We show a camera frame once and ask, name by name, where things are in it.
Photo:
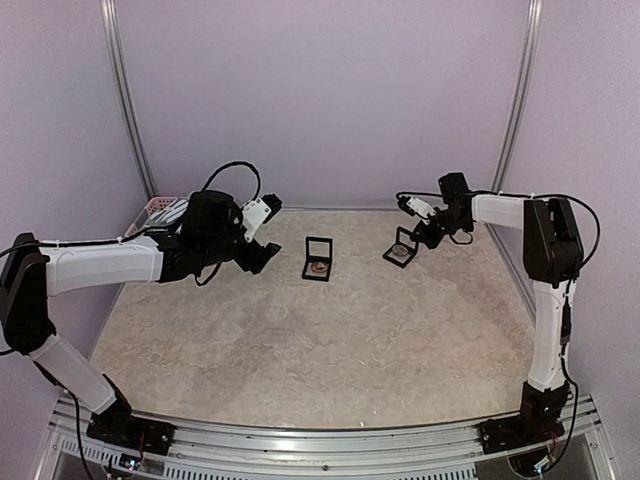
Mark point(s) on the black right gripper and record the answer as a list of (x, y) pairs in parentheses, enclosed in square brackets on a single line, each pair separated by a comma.
[(425, 236)]

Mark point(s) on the front aluminium rail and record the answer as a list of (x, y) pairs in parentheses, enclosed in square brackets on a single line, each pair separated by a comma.
[(210, 450)]

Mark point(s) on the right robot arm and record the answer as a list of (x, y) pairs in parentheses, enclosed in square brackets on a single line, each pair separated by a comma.
[(552, 256)]

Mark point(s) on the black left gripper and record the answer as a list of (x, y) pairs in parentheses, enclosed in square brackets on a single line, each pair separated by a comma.
[(257, 257)]

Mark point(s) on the left aluminium frame post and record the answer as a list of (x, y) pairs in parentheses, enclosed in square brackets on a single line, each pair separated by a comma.
[(125, 99)]

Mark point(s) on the black display box silver brooch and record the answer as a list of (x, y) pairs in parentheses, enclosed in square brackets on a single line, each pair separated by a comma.
[(403, 250)]

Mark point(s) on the aluminium frame post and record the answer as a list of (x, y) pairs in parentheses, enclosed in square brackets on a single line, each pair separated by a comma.
[(125, 99), (518, 103)]

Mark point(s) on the right aluminium frame post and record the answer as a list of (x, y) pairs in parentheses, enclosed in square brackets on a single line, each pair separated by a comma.
[(518, 103)]

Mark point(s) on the light blue printed t-shirt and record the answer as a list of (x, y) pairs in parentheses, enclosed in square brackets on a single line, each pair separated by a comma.
[(168, 215)]

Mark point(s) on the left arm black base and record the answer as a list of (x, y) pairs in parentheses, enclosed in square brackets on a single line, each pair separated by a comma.
[(123, 429)]

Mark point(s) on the pink plastic basket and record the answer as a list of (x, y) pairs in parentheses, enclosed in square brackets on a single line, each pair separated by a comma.
[(153, 205)]

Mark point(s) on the black display box orange brooch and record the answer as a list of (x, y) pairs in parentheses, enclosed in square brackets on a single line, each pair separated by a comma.
[(317, 267)]

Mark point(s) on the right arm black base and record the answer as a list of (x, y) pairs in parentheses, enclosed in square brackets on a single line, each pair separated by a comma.
[(537, 420)]

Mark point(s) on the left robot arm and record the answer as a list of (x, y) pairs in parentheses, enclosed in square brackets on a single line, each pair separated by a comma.
[(205, 230)]

